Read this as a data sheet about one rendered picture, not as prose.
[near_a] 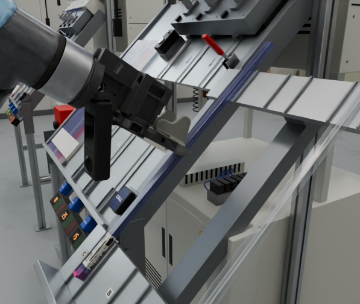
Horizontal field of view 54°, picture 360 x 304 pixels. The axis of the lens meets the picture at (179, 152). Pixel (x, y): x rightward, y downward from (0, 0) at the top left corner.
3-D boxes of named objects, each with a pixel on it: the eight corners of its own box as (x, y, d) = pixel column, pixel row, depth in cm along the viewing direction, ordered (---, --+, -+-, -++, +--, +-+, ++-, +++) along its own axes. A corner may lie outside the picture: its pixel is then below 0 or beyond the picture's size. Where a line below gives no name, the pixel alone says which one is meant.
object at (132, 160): (119, 233, 73) (108, 225, 71) (54, 149, 127) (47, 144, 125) (176, 161, 75) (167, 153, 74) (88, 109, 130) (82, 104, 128)
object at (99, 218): (124, 243, 74) (99, 227, 70) (58, 155, 129) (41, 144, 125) (128, 238, 74) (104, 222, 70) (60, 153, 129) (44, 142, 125)
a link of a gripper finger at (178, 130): (213, 131, 56) (170, 104, 51) (196, 163, 56) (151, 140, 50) (202, 127, 58) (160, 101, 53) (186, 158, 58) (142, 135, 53)
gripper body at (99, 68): (178, 94, 50) (109, 47, 43) (151, 147, 50) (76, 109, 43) (152, 87, 56) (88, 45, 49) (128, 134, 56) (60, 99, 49)
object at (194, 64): (232, 105, 79) (220, 90, 76) (123, 78, 133) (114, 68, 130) (316, 0, 83) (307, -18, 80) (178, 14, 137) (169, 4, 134)
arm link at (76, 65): (43, 93, 40) (28, 85, 47) (78, 111, 43) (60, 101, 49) (73, 36, 40) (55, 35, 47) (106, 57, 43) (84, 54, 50)
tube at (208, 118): (81, 280, 54) (76, 277, 53) (79, 275, 55) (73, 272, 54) (274, 46, 62) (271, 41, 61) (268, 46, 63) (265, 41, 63)
